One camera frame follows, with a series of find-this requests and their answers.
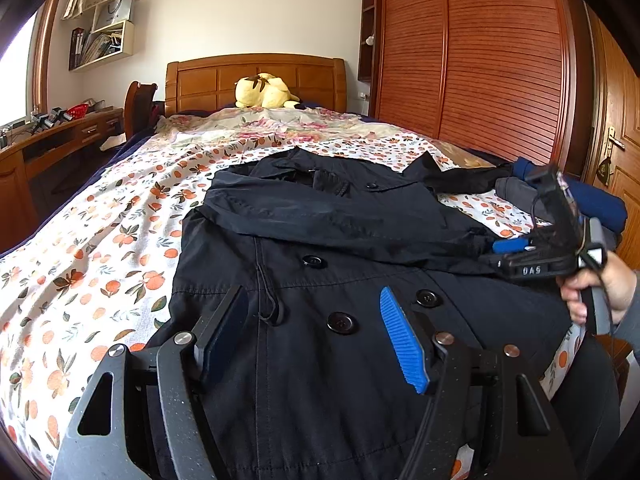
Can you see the white wall shelf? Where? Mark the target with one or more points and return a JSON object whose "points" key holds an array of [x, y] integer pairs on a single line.
{"points": [[115, 42]]}

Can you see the person's right hand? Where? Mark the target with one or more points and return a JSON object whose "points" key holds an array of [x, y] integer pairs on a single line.
{"points": [[575, 302]]}

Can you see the white paper bag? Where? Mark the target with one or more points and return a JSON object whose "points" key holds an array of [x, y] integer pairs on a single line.
{"points": [[112, 12]]}

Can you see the wooden door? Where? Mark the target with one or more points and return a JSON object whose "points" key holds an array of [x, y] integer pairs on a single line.
{"points": [[617, 90]]}

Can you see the person's leg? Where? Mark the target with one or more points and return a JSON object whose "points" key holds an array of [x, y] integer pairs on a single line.
{"points": [[585, 400]]}

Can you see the row of books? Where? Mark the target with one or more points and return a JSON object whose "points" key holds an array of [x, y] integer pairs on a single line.
{"points": [[95, 45]]}

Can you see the folded grey garment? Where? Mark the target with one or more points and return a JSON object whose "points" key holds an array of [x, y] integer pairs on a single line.
{"points": [[515, 189]]}

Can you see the orange print bedsheet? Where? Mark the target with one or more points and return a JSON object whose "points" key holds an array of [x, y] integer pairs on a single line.
{"points": [[100, 240]]}

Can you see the folded blue garment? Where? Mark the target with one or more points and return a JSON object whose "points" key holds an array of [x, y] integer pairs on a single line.
{"points": [[595, 205]]}

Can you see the wooden chair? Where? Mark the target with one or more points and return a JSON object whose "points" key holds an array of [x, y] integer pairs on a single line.
{"points": [[137, 105]]}

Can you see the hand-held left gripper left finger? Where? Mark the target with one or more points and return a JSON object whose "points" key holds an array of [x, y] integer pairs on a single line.
{"points": [[227, 330]]}

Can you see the wooden desk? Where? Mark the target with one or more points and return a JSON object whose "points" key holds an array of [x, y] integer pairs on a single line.
{"points": [[35, 160]]}

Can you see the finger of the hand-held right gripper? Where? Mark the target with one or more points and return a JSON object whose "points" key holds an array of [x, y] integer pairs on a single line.
{"points": [[511, 245]]}

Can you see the floral quilt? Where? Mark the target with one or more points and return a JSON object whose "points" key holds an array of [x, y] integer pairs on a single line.
{"points": [[280, 125]]}

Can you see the wooden wardrobe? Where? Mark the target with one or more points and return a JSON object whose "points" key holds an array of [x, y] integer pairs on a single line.
{"points": [[475, 60]]}

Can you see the window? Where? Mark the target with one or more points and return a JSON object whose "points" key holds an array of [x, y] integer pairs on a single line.
{"points": [[15, 80]]}

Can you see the black coat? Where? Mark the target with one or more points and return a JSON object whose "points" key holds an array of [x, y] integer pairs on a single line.
{"points": [[310, 270]]}

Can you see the person's right forearm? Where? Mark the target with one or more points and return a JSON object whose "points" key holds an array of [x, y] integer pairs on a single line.
{"points": [[631, 325]]}

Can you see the yellow plush toy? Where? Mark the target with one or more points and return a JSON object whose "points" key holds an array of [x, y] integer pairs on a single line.
{"points": [[264, 91]]}

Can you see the red basket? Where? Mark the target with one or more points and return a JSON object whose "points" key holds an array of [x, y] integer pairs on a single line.
{"points": [[79, 111]]}

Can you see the wooden headboard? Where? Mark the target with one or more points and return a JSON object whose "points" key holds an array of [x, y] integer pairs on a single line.
{"points": [[210, 80]]}

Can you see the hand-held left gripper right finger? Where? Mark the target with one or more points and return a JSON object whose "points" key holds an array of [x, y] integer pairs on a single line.
{"points": [[400, 330]]}

